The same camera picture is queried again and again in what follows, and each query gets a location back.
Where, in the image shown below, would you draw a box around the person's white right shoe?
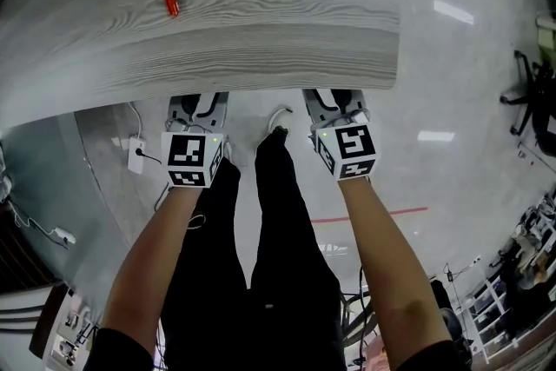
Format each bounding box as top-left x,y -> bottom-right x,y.
268,105 -> 294,136

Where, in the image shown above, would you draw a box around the person's black sleeve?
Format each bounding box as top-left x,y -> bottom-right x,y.
402,337 -> 473,371
83,327 -> 156,371

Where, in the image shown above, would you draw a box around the red floor tape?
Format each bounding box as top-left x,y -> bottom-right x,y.
309,207 -> 429,224

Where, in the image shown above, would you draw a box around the person's black left sleeve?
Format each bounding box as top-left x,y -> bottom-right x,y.
83,327 -> 156,371

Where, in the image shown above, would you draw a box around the white power strip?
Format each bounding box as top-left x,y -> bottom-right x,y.
127,136 -> 147,176

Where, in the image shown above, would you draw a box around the person's black right sleeve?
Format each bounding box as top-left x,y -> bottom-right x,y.
402,337 -> 473,371

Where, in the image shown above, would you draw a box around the person's left forearm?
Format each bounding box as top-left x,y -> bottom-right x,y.
100,184 -> 205,358

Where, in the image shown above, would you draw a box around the black office chair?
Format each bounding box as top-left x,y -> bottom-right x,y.
499,49 -> 556,158

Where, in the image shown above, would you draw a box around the black plug cable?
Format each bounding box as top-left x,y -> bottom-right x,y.
135,148 -> 163,167

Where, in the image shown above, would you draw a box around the person's black trousers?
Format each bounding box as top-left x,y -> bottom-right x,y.
159,129 -> 349,371

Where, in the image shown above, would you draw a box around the person's right forearm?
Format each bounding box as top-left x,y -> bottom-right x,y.
336,176 -> 453,367

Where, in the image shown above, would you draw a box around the white cable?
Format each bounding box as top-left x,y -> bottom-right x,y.
128,101 -> 145,140

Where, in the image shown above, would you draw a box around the white shelf rack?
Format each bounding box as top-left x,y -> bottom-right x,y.
459,275 -> 523,365

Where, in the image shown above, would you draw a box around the grey partition panel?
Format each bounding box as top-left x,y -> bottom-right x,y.
0,101 -> 175,310

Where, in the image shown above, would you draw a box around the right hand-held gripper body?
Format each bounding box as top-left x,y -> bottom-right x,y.
301,88 -> 379,182

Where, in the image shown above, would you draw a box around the white charger with cable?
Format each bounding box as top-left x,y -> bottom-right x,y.
8,199 -> 77,250

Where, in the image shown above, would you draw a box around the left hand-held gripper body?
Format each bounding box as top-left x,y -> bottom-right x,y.
160,90 -> 230,189

